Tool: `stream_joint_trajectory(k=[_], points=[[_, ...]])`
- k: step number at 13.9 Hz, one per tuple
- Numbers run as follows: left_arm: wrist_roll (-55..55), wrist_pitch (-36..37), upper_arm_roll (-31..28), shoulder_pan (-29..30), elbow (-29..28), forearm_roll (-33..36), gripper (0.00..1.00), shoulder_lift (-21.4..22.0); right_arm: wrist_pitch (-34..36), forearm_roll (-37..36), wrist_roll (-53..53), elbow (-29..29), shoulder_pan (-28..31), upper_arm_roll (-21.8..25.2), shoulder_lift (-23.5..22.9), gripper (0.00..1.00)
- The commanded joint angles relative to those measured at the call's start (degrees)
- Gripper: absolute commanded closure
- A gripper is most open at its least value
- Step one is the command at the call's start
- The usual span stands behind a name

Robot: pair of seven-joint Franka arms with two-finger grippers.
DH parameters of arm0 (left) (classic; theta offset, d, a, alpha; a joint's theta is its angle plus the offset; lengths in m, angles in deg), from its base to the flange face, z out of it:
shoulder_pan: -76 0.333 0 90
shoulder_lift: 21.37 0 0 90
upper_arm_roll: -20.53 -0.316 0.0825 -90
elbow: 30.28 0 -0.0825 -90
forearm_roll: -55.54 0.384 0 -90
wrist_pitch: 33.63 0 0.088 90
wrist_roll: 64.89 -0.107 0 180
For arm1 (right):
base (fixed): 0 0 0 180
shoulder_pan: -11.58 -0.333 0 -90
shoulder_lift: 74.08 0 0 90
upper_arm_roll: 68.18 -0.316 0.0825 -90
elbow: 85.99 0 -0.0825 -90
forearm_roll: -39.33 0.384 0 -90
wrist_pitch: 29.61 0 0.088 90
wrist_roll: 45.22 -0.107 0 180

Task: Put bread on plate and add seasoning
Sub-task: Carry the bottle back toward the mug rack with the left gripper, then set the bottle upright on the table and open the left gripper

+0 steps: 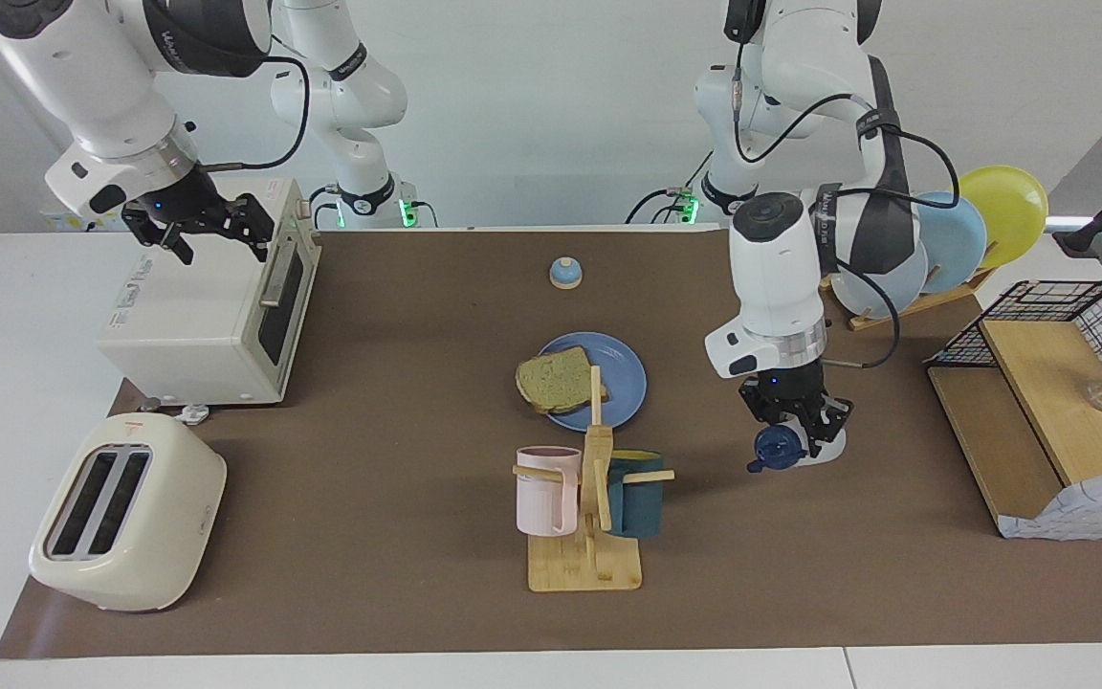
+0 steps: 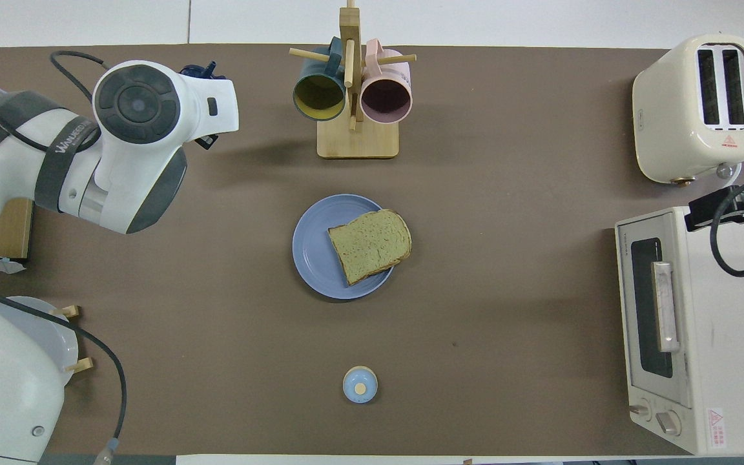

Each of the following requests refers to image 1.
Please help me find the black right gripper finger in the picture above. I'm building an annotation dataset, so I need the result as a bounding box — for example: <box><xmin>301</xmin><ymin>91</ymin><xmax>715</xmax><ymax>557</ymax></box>
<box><xmin>231</xmin><ymin>193</ymin><xmax>276</xmax><ymax>264</ymax></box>
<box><xmin>121</xmin><ymin>206</ymin><xmax>196</xmax><ymax>266</ymax></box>

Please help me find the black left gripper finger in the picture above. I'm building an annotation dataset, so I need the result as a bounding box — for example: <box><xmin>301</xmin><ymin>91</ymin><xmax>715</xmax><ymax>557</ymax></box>
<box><xmin>747</xmin><ymin>400</ymin><xmax>798</xmax><ymax>437</ymax></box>
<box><xmin>804</xmin><ymin>394</ymin><xmax>853</xmax><ymax>456</ymax></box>

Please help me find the seasoning bottle with navy cap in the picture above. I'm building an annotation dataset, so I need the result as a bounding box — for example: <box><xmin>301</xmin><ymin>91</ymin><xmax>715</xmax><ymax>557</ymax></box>
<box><xmin>747</xmin><ymin>421</ymin><xmax>849</xmax><ymax>475</ymax></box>

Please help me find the toasted bread slice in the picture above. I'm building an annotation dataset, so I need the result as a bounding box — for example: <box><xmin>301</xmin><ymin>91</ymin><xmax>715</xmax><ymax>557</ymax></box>
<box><xmin>515</xmin><ymin>346</ymin><xmax>609</xmax><ymax>414</ymax></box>

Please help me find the grey plate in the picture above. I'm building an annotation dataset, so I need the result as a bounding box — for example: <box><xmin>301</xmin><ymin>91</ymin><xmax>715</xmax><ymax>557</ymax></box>
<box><xmin>828</xmin><ymin>244</ymin><xmax>929</xmax><ymax>320</ymax></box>

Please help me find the blue round plate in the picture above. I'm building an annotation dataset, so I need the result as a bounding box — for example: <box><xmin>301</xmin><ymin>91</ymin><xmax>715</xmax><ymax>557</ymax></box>
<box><xmin>530</xmin><ymin>332</ymin><xmax>649</xmax><ymax>432</ymax></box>

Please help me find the wooden plate rack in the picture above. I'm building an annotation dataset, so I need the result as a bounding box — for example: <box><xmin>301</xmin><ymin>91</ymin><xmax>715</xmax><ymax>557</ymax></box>
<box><xmin>817</xmin><ymin>266</ymin><xmax>997</xmax><ymax>332</ymax></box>

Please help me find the light blue plate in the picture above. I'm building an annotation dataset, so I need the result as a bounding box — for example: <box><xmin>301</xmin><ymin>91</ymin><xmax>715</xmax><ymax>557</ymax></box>
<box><xmin>910</xmin><ymin>191</ymin><xmax>988</xmax><ymax>295</ymax></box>

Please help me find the yellow plate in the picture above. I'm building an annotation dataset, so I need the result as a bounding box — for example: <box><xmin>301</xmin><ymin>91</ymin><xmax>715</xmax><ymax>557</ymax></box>
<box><xmin>958</xmin><ymin>166</ymin><xmax>1049</xmax><ymax>271</ymax></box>

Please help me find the white toaster oven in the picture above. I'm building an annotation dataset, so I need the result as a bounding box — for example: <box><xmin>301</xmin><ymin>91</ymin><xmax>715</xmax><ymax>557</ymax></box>
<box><xmin>97</xmin><ymin>177</ymin><xmax>322</xmax><ymax>408</ymax></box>

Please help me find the teal mug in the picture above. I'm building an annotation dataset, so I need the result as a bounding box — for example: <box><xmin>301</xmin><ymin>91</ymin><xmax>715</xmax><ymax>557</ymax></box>
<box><xmin>606</xmin><ymin>449</ymin><xmax>665</xmax><ymax>539</ymax></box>

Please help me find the brown table mat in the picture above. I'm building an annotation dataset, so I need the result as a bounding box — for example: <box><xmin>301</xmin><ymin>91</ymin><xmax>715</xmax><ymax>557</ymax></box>
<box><xmin>0</xmin><ymin>230</ymin><xmax>1102</xmax><ymax>659</ymax></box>

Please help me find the wooden mug tree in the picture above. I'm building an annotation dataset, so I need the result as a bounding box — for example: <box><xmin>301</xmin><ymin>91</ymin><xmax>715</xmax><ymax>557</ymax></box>
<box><xmin>513</xmin><ymin>367</ymin><xmax>676</xmax><ymax>592</ymax></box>

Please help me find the pink mug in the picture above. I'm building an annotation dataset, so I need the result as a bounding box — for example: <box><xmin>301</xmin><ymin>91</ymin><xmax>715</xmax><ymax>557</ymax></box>
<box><xmin>516</xmin><ymin>446</ymin><xmax>583</xmax><ymax>537</ymax></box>

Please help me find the wooden box with cloth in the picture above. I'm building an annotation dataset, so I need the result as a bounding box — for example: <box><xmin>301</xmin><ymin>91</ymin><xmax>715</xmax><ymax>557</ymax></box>
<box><xmin>998</xmin><ymin>469</ymin><xmax>1102</xmax><ymax>542</ymax></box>

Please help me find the cream two-slot toaster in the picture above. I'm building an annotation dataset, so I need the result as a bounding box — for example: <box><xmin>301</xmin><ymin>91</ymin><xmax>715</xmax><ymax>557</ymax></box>
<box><xmin>29</xmin><ymin>413</ymin><xmax>227</xmax><ymax>613</ymax></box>

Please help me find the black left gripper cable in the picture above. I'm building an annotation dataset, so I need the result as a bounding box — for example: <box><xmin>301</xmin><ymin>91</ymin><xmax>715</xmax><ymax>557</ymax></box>
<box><xmin>731</xmin><ymin>38</ymin><xmax>961</xmax><ymax>369</ymax></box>

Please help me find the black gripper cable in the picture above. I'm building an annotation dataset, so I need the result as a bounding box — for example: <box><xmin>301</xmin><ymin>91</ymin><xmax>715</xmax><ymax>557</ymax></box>
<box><xmin>202</xmin><ymin>56</ymin><xmax>313</xmax><ymax>173</ymax></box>
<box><xmin>731</xmin><ymin>38</ymin><xmax>961</xmax><ymax>369</ymax></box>

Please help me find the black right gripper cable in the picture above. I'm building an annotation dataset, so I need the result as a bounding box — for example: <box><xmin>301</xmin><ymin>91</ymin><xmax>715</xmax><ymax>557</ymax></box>
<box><xmin>202</xmin><ymin>56</ymin><xmax>313</xmax><ymax>173</ymax></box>

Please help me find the wooden shelf with wire basket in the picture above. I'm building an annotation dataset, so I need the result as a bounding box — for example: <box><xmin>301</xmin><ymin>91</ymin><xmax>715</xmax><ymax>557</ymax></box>
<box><xmin>925</xmin><ymin>280</ymin><xmax>1102</xmax><ymax>542</ymax></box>

